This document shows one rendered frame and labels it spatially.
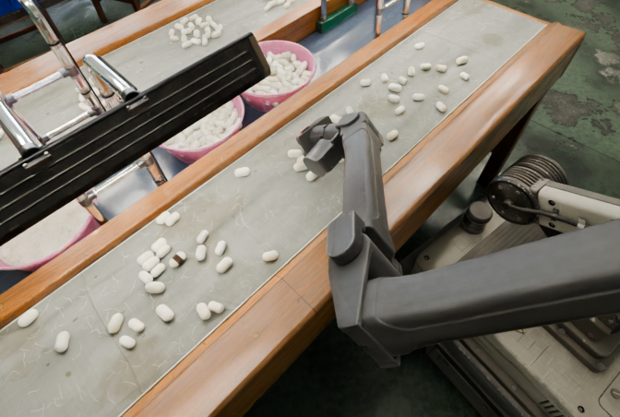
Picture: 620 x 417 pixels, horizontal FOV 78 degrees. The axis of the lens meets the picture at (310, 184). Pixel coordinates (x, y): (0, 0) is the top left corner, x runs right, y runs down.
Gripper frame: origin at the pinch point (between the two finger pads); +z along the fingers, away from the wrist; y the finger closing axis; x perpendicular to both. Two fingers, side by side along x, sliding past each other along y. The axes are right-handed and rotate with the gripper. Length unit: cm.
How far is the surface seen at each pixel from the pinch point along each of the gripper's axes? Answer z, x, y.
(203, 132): 19.1, -12.5, 14.6
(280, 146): 4.2, -0.5, 3.6
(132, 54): 56, -42, 9
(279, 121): 6.6, -5.6, -0.7
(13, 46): 252, -105, 25
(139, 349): -9, 11, 56
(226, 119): 20.4, -11.9, 6.5
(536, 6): 62, 43, -249
